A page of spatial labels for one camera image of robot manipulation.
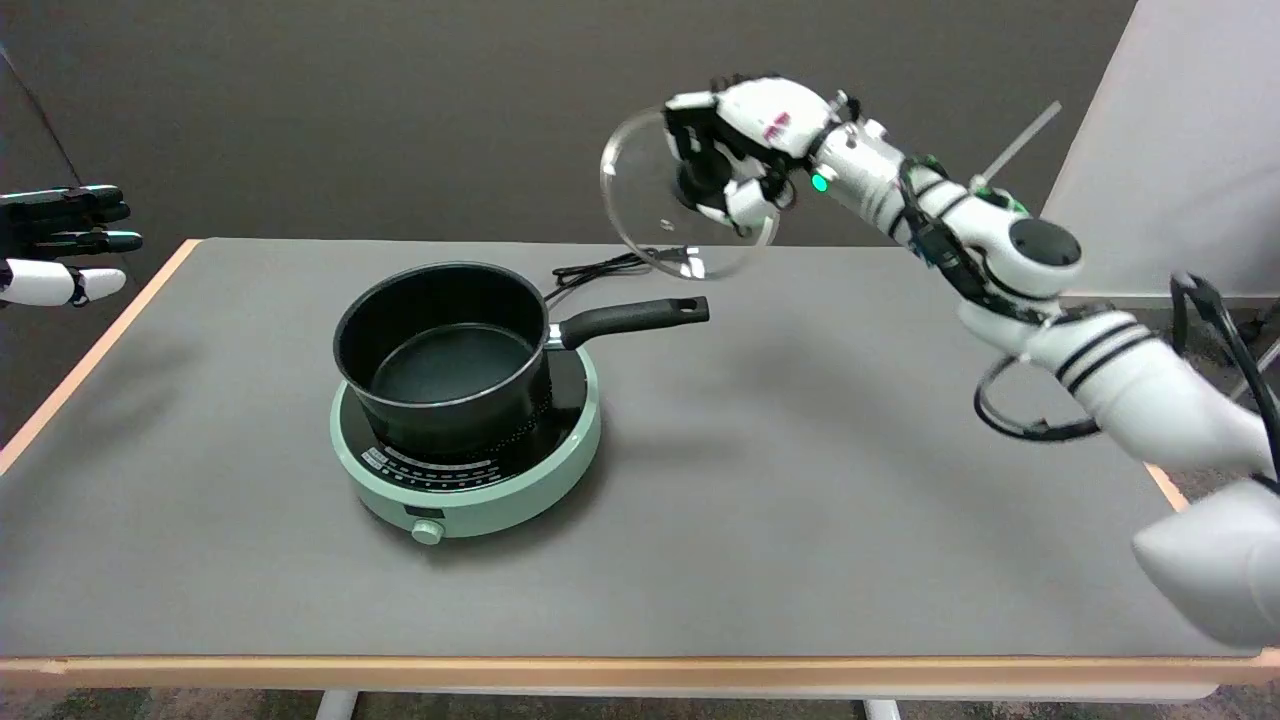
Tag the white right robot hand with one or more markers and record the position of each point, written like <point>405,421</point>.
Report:
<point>770,115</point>

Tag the black and white left hand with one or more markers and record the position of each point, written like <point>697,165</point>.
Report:
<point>45,283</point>

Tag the glass pot lid black knob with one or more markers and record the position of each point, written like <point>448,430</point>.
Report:
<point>640,190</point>

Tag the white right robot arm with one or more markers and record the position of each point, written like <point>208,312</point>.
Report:
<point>1150,390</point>

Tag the mint green induction cooker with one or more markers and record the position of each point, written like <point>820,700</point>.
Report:
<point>500,500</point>

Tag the white table leg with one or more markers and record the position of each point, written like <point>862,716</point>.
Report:
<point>882,710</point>
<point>336,706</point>

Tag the white wall panel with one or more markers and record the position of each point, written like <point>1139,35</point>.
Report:
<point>1180,120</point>

